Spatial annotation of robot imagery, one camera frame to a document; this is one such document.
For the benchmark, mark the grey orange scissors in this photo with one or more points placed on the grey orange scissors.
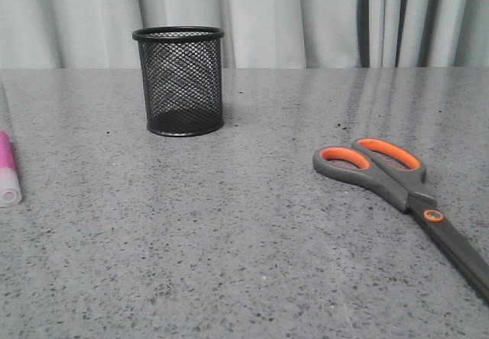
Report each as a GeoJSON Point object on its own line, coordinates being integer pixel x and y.
{"type": "Point", "coordinates": [398, 177]}

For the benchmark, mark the pink highlighter pen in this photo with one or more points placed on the pink highlighter pen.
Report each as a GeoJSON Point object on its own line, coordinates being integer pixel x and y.
{"type": "Point", "coordinates": [10, 186]}

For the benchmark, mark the black mesh pen bin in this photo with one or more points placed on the black mesh pen bin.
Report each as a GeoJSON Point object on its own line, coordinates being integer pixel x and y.
{"type": "Point", "coordinates": [181, 70]}

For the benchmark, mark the grey pleated curtain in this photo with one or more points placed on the grey pleated curtain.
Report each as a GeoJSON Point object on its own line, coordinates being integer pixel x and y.
{"type": "Point", "coordinates": [258, 33]}

